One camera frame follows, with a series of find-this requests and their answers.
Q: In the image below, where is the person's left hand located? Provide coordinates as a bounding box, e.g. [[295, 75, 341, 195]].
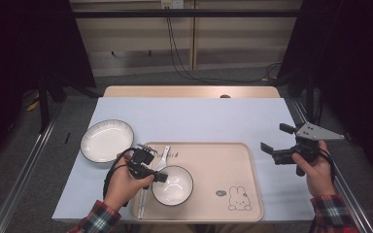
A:
[[103, 152, 155, 214]]

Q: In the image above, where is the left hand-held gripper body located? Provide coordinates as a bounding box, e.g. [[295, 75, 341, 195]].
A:
[[121, 143, 158, 209]]

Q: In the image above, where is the black metal stand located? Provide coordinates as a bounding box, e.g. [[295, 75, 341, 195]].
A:
[[38, 72, 67, 132]]

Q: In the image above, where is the white ceramic spoon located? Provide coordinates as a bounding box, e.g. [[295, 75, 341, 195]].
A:
[[154, 145, 172, 173]]

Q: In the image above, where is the black horizontal crossbar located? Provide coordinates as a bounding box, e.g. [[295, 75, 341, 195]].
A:
[[72, 9, 303, 19]]

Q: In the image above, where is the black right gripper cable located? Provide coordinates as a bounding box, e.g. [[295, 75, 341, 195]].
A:
[[318, 148, 337, 186]]

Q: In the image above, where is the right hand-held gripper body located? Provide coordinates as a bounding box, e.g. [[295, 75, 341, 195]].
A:
[[271, 121, 346, 178]]

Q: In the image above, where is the aluminium floor rail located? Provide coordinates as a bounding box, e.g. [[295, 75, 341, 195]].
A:
[[288, 96, 373, 233], [0, 102, 66, 233]]

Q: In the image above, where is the wooden vertical post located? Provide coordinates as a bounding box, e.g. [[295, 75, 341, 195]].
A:
[[188, 0, 198, 71]]

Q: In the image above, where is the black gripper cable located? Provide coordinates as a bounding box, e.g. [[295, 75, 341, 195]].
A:
[[102, 147, 138, 200], [318, 148, 337, 186]]

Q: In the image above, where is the dark curtain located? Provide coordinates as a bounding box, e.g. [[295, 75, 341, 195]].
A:
[[278, 0, 373, 178], [0, 0, 97, 171]]

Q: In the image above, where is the wooden table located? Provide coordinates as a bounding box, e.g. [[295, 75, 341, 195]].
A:
[[102, 84, 282, 99]]

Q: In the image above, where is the black wall cable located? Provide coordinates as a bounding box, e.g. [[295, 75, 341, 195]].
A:
[[165, 7, 284, 85]]

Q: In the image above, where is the beige tray with rabbit print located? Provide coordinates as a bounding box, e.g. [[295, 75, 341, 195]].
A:
[[129, 141, 264, 223]]

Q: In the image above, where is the yellow floor tape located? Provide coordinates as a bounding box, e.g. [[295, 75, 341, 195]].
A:
[[25, 92, 42, 113]]

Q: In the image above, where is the white bowl with dark rim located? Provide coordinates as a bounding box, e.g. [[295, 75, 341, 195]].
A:
[[151, 164, 195, 207]]

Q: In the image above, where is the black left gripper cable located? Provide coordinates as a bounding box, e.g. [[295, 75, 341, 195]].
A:
[[102, 147, 138, 200]]

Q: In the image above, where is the white wall socket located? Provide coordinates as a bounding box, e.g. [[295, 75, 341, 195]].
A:
[[160, 0, 185, 10]]

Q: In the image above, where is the pale blue table mat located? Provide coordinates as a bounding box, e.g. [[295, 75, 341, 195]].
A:
[[51, 96, 316, 224]]

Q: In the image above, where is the person's right hand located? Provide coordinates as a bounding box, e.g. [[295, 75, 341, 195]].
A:
[[291, 140, 336, 198]]

